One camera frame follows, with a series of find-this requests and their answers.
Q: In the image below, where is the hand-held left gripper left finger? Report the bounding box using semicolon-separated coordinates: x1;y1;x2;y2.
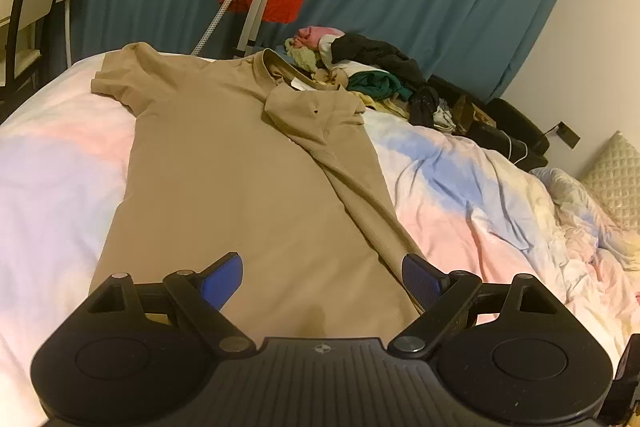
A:
81;252;257;356

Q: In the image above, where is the black sofa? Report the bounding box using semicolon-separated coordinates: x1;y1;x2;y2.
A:
427;74;551;168

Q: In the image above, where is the pile of clothes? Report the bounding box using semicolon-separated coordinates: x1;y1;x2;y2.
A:
283;26;459;130

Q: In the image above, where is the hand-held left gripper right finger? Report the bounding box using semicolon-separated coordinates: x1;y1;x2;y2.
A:
387;253;567;359

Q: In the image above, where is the khaki t-shirt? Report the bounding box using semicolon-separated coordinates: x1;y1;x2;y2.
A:
87;42;437;341

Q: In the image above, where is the open cardboard box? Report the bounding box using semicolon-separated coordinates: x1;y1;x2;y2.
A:
452;94;494;134

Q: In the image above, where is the white cable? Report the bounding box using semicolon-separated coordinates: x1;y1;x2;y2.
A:
492;129;532;164

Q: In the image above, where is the pastel tie-dye bedding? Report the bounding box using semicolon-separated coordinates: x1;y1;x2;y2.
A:
0;51;640;427

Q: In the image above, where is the white dressing table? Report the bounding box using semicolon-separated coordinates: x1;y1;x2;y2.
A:
0;0;91;88

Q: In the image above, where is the black wall socket with plug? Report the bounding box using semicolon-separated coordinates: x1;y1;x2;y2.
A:
542;121;582;150

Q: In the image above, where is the quilted pillow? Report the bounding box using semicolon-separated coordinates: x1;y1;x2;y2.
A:
580;130;640;229

